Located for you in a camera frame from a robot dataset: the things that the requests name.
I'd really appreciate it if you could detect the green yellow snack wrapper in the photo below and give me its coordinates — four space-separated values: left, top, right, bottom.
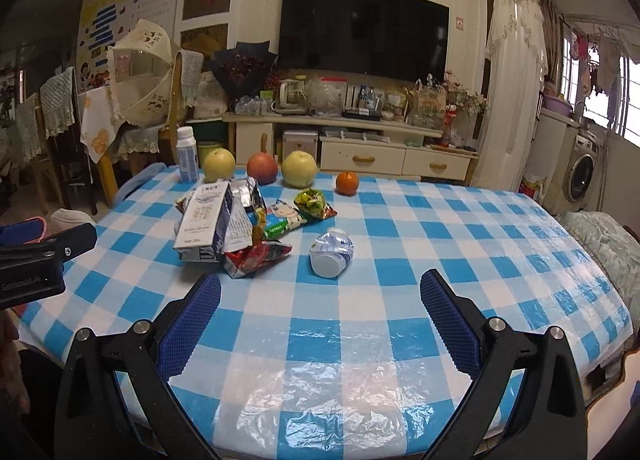
294 188 337 220

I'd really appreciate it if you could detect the yellow pear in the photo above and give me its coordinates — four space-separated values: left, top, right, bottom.
203 148 235 183
281 150 318 189

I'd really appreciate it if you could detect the pink storage box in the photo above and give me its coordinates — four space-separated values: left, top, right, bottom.
282 130 319 159

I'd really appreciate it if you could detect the washing machine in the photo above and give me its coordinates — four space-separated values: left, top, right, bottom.
555 130 600 213

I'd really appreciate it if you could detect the white lace covered appliance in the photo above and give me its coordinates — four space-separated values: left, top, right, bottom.
473 0 547 191

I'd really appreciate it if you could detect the dining table with cloth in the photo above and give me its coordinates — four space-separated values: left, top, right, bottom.
78 86 165 206

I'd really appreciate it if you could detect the green cartoon snack packet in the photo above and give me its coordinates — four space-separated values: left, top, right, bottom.
262 200 307 240

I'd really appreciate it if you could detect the small orange tangerine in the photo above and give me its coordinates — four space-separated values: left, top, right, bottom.
335 171 360 197

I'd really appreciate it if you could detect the white blue milk carton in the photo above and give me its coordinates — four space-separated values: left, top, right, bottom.
174 180 233 263

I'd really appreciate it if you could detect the blue cushion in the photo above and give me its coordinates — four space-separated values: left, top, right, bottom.
113 162 167 208

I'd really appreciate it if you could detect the yellow pear right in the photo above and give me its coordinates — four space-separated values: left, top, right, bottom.
281 150 318 189

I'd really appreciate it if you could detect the yellow pear left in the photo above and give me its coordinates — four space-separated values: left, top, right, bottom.
203 148 235 183

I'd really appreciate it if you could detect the blue white checkered tablecloth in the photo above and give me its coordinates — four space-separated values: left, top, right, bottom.
18 165 636 460

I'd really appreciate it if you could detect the red apple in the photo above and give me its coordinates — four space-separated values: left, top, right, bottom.
246 152 278 185

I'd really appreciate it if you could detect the silver foil snack bag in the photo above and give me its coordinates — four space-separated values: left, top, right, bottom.
222 176 266 253

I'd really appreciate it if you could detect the crushed white yogurt bottle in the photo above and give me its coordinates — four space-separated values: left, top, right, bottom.
309 227 355 279

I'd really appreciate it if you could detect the dark blue flower bouquet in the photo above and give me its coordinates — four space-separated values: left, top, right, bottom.
207 41 277 99

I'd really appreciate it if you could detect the wooden dining chair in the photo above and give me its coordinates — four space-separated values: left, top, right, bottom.
158 50 204 165

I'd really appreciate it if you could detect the white blue milk bottle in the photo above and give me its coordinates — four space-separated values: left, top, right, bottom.
176 125 198 184

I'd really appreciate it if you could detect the electric kettle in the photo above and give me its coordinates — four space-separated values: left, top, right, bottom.
272 79 308 114

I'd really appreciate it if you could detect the mesh food cover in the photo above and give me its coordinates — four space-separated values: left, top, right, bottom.
107 19 178 128

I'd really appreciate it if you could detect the black flat television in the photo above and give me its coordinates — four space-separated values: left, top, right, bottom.
278 0 449 82

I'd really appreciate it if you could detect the green trash bin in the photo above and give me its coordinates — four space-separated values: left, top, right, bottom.
196 142 224 166

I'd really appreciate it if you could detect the red snack wrapper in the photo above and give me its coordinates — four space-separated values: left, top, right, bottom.
222 240 292 279

